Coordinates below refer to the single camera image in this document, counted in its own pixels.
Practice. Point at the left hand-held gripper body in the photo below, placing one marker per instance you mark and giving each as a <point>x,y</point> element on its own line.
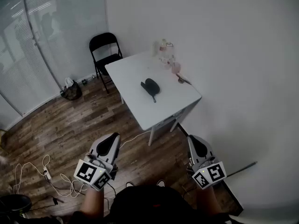
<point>90,171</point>

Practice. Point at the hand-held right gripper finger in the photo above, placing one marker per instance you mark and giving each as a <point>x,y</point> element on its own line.
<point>205,150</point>
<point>193,154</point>

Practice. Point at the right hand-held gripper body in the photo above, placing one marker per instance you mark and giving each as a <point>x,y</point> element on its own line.
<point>211,174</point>

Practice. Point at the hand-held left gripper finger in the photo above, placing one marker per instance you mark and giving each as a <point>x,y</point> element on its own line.
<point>115,149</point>
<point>99,146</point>

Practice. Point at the person's left forearm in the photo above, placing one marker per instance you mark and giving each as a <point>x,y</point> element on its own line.
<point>93,202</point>

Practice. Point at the person's right forearm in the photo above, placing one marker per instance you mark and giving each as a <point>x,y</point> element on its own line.
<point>209,199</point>

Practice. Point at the black rod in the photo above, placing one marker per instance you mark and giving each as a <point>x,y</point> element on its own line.
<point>243,169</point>

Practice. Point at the person's left shoe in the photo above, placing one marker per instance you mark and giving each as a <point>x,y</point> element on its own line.
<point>130,184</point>

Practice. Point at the person's shoe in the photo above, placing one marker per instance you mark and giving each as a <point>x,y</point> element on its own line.
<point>130,184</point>
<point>161,183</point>

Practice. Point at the white power strip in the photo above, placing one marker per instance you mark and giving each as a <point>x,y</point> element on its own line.
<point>47,174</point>

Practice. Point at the person's right shoe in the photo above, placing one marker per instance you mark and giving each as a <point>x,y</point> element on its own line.
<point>161,183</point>

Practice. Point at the camouflage bag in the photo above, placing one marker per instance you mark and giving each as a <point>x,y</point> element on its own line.
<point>73,92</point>

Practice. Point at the small metal floor fixture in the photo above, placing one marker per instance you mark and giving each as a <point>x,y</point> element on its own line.
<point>84,81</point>

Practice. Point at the person's dark shirt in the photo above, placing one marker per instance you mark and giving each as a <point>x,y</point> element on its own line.
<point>151,206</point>

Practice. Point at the metal clamp tool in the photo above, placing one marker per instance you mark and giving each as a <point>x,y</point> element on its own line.
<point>183,79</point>

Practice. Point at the black helmet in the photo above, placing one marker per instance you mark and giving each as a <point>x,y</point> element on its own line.
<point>14,202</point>

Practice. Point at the pink cup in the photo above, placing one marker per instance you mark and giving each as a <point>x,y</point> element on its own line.
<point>176,67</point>

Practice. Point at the black folding chair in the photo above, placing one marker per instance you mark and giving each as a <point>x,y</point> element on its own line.
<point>102,39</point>

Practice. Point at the clear bag with red trim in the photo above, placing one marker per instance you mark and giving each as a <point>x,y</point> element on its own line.
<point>170,50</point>

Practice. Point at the glass partition with blinds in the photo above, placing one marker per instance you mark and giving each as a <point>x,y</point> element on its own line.
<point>35,55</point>

